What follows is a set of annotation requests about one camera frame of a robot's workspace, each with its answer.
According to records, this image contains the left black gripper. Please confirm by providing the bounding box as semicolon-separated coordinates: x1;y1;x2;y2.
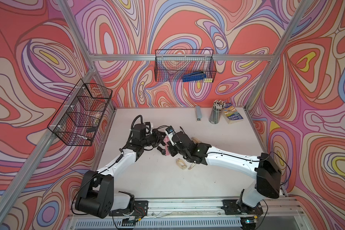
140;129;166;149

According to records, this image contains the beige looped watch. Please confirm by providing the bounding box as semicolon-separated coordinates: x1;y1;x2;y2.
176;158;187;170
191;137;201;144

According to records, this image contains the beige strap yellow dial watch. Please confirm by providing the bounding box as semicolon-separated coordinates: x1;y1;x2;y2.
188;163;196;170

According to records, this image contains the pink cloth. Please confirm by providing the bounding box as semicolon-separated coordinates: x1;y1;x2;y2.
163;136;171;156

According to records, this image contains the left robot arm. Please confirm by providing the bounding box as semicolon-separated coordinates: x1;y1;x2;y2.
71;115;166;218

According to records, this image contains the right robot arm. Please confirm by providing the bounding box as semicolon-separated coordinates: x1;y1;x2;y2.
165;126;281;208

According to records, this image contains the grey stapler on table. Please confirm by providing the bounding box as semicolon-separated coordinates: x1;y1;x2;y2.
195;106;202;122

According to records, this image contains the metal pencil cup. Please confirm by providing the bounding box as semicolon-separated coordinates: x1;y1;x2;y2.
209;100;226;124

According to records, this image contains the colourful book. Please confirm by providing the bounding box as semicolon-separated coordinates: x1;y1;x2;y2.
222;103;243;124

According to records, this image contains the blue stapler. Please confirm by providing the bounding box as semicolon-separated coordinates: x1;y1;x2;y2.
182;71;207;82

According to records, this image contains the black wire basket left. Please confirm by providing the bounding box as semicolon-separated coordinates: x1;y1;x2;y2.
47;79;113;146

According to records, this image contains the black wire basket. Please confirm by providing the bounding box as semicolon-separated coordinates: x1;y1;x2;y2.
154;48;217;83
47;79;113;146

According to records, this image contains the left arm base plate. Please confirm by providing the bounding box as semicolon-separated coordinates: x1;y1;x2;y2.
109;200;149;218

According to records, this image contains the black wire basket back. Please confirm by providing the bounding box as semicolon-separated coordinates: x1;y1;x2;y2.
154;48;217;83

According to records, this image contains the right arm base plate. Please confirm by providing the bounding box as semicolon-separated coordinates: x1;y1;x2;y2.
221;199;264;216

